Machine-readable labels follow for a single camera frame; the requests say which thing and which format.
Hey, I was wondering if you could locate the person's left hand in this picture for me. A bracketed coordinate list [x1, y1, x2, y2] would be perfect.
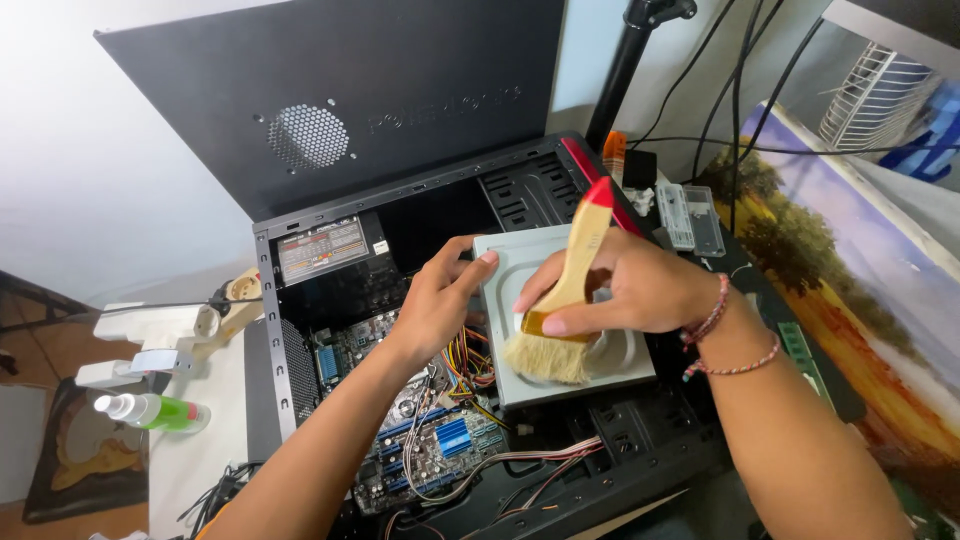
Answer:
[388, 234, 501, 370]

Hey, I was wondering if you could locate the person's right hand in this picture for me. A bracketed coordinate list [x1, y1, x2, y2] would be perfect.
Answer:
[513, 228, 726, 340]

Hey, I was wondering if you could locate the wooden paint brush red tip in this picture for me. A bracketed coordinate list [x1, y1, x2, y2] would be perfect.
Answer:
[503, 176, 617, 386]

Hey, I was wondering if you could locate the grey optical disc drive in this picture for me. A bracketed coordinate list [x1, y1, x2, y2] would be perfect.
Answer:
[471, 222, 658, 411]

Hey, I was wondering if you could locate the clear plastic box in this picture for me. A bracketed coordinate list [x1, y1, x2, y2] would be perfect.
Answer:
[655, 183, 727, 259]

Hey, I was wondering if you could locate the small black box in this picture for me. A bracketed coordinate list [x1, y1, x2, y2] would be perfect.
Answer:
[621, 149, 659, 190]

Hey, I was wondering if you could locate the black power supply unit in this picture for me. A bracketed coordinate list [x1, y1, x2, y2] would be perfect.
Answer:
[273, 213, 393, 291]

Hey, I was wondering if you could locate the blue chipset heatsink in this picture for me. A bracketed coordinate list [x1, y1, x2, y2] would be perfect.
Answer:
[434, 417, 474, 459]

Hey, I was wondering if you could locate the computer motherboard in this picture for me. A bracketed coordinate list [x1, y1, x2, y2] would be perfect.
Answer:
[310, 309, 513, 519]

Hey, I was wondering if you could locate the black computer case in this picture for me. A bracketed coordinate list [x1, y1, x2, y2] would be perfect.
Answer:
[243, 132, 730, 540]

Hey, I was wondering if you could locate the green memory stick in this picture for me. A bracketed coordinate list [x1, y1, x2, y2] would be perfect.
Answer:
[777, 321, 835, 411]

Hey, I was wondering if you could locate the beige power socket strip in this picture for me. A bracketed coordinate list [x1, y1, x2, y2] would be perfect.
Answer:
[190, 267, 264, 363]

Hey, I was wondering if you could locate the landscape painting canvas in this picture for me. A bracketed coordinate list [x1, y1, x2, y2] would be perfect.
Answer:
[711, 101, 960, 540]

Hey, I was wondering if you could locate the black stand pole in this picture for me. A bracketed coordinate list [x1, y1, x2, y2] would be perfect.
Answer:
[583, 0, 699, 153]

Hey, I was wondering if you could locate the black case side panel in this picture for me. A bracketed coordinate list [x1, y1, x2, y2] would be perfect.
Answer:
[93, 0, 568, 224]

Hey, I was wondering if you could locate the white plastic device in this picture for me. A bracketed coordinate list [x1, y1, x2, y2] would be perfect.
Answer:
[74, 302, 221, 391]

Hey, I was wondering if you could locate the green spray bottle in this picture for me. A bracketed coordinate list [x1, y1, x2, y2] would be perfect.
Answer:
[93, 391, 212, 435]

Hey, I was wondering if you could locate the blue object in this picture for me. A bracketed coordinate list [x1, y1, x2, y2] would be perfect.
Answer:
[898, 81, 960, 183]

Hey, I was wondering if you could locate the brown picture mat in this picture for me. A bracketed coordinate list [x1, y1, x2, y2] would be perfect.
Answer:
[21, 376, 151, 525]

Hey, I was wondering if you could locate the pink bead bracelet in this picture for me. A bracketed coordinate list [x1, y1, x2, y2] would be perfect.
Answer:
[679, 273, 731, 351]

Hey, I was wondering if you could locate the coloured power cable bundle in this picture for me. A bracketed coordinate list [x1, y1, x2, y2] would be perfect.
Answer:
[441, 325, 498, 400]

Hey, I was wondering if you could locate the thin bead string bracelet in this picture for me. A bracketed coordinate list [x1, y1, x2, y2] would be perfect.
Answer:
[681, 333, 782, 383]

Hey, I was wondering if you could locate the grey ribbon wire bundle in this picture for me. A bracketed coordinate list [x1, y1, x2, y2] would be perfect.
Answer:
[402, 435, 606, 520]

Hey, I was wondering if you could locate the black cable tangle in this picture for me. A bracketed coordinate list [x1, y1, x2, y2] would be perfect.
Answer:
[175, 460, 265, 540]

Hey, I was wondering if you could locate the white wire rack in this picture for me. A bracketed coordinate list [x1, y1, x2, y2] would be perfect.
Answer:
[816, 40, 940, 153]

